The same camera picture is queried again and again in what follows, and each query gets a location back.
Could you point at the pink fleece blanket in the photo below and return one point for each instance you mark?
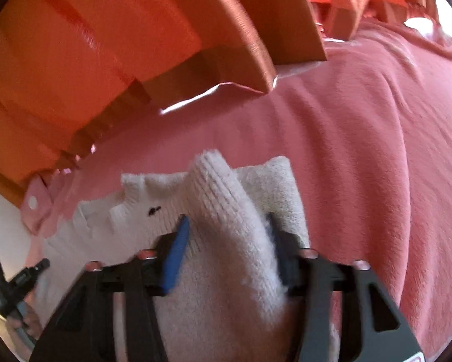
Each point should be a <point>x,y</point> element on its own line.
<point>361,151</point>

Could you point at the white knitted sweater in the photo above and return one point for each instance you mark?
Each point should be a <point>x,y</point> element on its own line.
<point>226,211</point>

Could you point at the pink dotted cloth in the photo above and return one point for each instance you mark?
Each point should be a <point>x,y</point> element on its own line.
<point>37,211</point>

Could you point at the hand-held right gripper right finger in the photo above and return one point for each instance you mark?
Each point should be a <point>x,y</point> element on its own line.
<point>283,262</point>

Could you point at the tan satin curtain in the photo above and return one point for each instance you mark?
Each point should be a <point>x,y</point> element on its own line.
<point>263,19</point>

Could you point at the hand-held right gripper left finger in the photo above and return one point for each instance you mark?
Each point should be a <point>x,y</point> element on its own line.
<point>176,258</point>

